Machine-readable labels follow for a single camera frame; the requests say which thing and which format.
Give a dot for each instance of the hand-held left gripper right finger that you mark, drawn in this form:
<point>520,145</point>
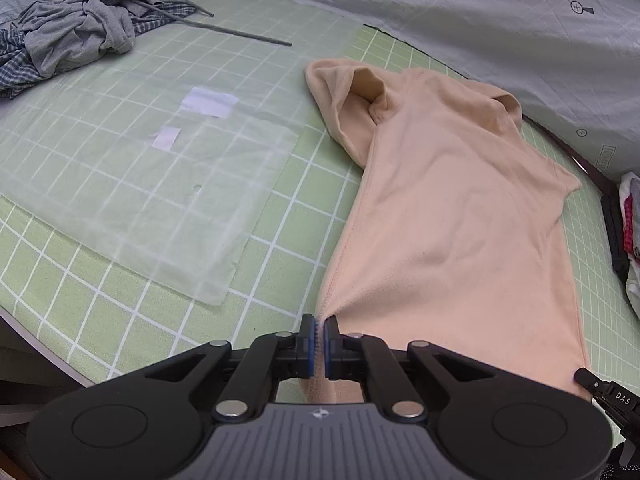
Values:
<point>329,347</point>

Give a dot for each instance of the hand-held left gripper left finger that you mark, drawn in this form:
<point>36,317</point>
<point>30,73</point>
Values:
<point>311,347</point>

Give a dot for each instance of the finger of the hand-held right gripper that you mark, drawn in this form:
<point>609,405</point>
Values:
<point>589,382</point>

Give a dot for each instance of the peach long-sleeve shirt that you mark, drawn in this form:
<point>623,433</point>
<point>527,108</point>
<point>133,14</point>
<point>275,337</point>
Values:
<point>450,230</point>

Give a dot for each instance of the white and pink cloth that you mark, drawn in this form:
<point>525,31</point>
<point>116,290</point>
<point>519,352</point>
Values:
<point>631,240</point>

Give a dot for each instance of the black flat object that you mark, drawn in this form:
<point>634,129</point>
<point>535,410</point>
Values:
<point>614,235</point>

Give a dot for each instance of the green grid mat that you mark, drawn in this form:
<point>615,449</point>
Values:
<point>310,180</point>

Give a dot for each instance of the translucent plastic sheet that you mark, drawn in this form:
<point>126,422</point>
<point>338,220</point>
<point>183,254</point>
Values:
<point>165,210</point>

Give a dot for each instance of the small white tape patch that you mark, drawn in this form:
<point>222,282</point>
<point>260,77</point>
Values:
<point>166,138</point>

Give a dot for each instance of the large white tape patch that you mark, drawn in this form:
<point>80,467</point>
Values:
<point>207,102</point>

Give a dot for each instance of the thin grey rod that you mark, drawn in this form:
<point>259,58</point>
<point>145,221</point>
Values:
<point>240,32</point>

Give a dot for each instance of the grey printed bed sheet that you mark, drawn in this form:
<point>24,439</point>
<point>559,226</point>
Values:
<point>500,30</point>

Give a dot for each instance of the blue checkered garment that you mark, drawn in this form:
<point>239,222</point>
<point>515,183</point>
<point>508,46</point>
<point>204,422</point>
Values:
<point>20,67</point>

